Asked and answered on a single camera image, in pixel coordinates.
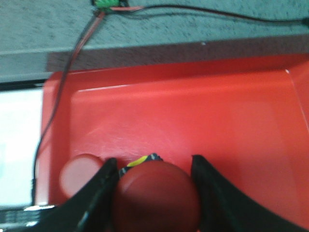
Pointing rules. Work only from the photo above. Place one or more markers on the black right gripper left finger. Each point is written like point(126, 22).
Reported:
point(89, 210)

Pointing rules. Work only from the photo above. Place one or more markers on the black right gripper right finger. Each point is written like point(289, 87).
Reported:
point(224, 208)

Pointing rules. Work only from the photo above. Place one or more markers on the red mushroom push button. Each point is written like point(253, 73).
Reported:
point(155, 196)
point(77, 172)

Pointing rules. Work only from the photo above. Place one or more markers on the green conveyor belt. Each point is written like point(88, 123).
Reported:
point(23, 216)

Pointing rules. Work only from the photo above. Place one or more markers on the red plastic tray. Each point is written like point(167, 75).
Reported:
point(248, 117)

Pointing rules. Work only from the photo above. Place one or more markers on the small sensor circuit board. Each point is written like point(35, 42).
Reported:
point(106, 4)

